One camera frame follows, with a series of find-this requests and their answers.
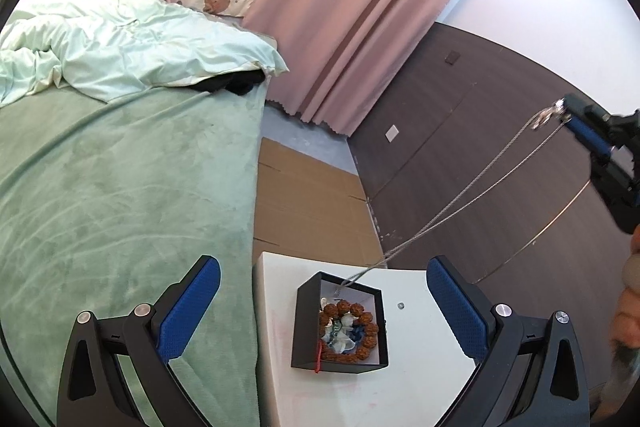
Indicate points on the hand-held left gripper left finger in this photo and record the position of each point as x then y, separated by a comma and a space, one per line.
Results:
187, 307

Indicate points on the clear plastic bag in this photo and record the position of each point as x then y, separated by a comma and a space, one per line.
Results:
340, 340

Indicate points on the bed with green sheet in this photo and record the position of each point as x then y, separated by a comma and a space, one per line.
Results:
125, 207

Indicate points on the pale green duvet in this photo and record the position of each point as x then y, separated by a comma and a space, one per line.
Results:
125, 42

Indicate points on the black jewelry box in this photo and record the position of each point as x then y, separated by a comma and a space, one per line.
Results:
305, 332

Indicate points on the white wall switch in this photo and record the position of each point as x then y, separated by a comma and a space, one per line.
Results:
392, 133

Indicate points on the person's right forearm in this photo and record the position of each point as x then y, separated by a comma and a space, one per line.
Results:
620, 382

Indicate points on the dark wall plate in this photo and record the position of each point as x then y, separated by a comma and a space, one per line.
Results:
452, 57

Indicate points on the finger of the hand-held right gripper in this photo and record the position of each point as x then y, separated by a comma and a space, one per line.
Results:
585, 108
590, 137

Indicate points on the wide pink curtain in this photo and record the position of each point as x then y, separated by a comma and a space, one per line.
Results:
350, 7

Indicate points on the black garment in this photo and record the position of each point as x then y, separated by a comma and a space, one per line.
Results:
240, 83

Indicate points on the flat cardboard sheet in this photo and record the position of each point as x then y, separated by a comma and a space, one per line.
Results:
300, 197

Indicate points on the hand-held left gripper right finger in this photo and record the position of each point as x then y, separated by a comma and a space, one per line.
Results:
457, 307

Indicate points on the person's right hand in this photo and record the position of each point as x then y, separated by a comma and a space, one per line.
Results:
627, 307

